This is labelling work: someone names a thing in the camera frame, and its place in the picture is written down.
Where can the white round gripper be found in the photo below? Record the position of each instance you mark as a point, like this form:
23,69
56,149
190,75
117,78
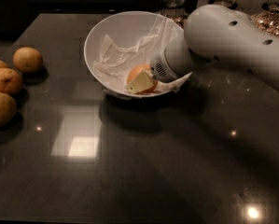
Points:
158,66

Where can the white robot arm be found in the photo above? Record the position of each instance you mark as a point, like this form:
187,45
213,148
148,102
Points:
214,34

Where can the white bowl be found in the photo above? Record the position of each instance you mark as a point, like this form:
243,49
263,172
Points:
126,28

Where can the white tissue paper liner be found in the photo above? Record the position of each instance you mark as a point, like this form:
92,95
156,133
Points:
120,58

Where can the left glass cereal jar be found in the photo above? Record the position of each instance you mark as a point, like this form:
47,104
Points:
174,10

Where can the yellowish orange at left front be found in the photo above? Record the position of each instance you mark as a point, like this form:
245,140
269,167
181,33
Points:
8,108

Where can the right glass cereal jar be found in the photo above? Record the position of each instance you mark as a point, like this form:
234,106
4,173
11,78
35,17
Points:
267,19

